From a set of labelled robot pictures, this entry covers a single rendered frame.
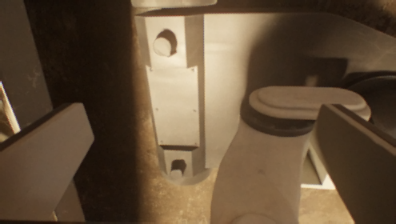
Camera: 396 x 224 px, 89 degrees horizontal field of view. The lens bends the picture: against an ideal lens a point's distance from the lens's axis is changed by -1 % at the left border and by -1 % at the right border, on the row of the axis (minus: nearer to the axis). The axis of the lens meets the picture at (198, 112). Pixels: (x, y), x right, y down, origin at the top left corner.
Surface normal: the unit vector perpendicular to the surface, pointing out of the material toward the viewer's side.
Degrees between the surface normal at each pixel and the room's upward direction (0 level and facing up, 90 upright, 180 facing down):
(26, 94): 90
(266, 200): 115
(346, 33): 0
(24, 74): 90
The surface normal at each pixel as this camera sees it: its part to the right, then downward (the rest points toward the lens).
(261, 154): -0.03, -0.86
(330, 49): -0.11, 0.51
